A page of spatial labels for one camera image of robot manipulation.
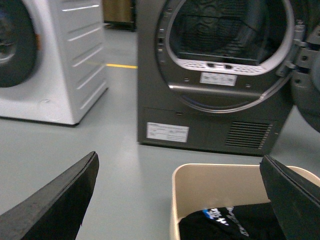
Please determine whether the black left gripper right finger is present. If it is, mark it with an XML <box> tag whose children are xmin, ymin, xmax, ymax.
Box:
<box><xmin>259</xmin><ymin>155</ymin><xmax>320</xmax><ymax>240</ymax></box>

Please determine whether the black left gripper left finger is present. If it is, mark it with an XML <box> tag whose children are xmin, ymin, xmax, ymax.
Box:
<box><xmin>0</xmin><ymin>151</ymin><xmax>100</xmax><ymax>240</ymax></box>

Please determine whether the beige plastic laundry hamper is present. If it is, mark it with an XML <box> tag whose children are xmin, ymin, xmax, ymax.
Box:
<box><xmin>169</xmin><ymin>163</ymin><xmax>320</xmax><ymax>240</ymax></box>

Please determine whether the black printed t-shirt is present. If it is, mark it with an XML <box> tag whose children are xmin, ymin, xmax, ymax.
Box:
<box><xmin>178</xmin><ymin>203</ymin><xmax>286</xmax><ymax>240</ymax></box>

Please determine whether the grey dryer door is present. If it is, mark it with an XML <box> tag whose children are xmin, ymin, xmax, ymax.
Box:
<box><xmin>281</xmin><ymin>0</ymin><xmax>320</xmax><ymax>132</ymax></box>

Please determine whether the white washing machine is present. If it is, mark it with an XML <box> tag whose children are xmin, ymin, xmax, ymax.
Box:
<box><xmin>0</xmin><ymin>0</ymin><xmax>109</xmax><ymax>126</ymax></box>

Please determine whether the grey front-load dryer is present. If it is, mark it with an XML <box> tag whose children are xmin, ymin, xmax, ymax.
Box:
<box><xmin>137</xmin><ymin>0</ymin><xmax>310</xmax><ymax>156</ymax></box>

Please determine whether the wooden crate on pallet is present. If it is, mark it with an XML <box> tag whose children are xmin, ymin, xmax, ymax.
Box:
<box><xmin>102</xmin><ymin>0</ymin><xmax>137</xmax><ymax>32</ymax></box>

